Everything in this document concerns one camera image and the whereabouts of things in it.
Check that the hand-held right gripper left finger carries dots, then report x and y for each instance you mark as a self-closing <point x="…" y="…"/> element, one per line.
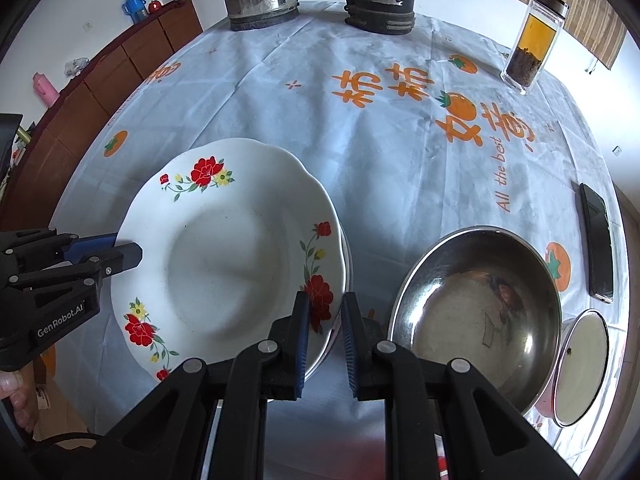
<point x="301" y="345"/>

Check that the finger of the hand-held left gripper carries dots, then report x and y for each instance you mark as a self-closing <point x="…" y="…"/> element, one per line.
<point x="127" y="256"/>
<point x="95" y="245"/>

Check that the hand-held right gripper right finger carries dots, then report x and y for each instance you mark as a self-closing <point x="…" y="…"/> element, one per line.
<point x="350" y="347"/>

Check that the white floral plate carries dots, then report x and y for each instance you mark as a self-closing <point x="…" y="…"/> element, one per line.
<point x="348" y="265"/>
<point x="225" y="260"/>

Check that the stainless steel bowl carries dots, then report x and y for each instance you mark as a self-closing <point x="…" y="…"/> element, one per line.
<point x="475" y="310"/>

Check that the white enamel bowl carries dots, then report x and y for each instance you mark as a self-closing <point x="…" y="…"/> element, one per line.
<point x="582" y="370"/>

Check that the person's left hand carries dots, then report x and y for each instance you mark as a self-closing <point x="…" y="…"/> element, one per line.
<point x="17" y="397"/>

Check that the brown wooden sideboard cabinet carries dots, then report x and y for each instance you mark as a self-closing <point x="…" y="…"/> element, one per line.
<point x="100" y="95"/>

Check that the pink thermos flask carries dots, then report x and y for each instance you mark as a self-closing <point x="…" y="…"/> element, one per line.
<point x="45" y="90"/>

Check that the crumpled clear plastic bag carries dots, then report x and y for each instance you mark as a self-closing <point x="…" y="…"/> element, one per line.
<point x="77" y="66"/>

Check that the light blue printed tablecloth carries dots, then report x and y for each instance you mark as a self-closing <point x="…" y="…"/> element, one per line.
<point x="380" y="160"/>

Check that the blue water bottle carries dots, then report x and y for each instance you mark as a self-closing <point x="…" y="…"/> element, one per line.
<point x="135" y="7"/>

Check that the small red ornament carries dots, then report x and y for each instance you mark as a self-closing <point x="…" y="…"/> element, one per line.
<point x="155" y="6"/>

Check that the black smartphone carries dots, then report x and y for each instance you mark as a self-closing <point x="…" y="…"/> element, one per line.
<point x="597" y="240"/>

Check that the glass tea bottle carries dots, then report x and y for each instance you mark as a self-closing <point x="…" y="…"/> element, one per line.
<point x="532" y="45"/>

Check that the bamboo window blind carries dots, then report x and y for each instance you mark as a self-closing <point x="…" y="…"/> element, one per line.
<point x="575" y="5"/>

